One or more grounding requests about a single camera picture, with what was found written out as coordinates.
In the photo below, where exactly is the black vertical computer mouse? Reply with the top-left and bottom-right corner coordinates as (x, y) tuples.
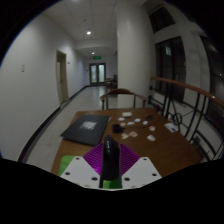
(98, 134), (123, 190)

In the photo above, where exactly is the wood-topped black metal railing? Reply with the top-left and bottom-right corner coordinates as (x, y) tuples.
(148, 75), (224, 162)

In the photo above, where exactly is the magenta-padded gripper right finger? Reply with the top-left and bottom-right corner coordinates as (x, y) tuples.
(118, 143), (163, 190)

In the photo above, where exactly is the white rectangular card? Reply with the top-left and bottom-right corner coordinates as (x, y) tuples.
(164, 122), (180, 134)

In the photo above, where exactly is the distant wooden furniture group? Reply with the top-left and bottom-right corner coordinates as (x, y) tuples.
(105, 77), (118, 90)

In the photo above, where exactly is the green mouse pad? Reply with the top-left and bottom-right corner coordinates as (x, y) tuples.
(58, 154), (122, 190)

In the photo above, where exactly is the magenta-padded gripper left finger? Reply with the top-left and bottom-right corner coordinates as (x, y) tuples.
(59, 142), (106, 190)

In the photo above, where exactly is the wooden armchair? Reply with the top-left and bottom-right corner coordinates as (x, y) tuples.
(99, 88), (148, 111)

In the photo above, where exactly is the tall dark window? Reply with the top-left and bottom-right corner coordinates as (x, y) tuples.
(154, 36), (187, 103)

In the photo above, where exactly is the corridor side door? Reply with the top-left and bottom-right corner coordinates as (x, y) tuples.
(55, 49), (71, 105)

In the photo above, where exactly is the glass double door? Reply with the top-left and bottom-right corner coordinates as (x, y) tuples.
(88, 62), (107, 86)

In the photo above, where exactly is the small dark transom window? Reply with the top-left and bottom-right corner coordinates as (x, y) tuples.
(148, 6), (176, 34)

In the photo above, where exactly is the black closed laptop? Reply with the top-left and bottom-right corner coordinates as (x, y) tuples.
(60, 113), (112, 147)

